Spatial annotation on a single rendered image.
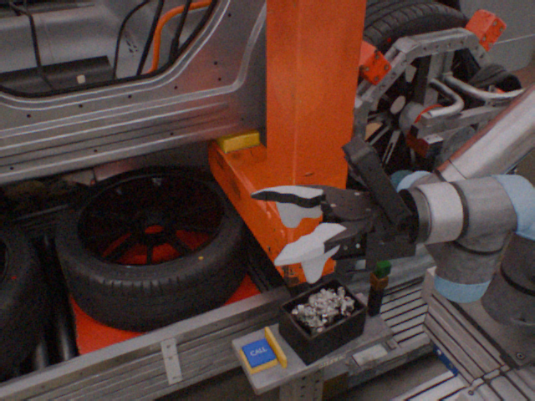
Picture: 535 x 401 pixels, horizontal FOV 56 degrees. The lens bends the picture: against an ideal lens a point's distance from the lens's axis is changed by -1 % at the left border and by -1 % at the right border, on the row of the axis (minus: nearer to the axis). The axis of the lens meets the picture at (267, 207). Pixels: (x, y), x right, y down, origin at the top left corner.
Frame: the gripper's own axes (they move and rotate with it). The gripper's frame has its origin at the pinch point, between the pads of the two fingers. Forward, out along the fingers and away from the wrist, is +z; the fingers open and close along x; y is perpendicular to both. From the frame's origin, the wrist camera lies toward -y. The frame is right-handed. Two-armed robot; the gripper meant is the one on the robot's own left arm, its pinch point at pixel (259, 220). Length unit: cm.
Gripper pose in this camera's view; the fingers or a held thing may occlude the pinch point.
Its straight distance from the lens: 60.6
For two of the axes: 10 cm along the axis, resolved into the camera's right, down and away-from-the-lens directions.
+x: -1.9, -4.9, 8.5
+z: -9.8, 1.2, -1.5
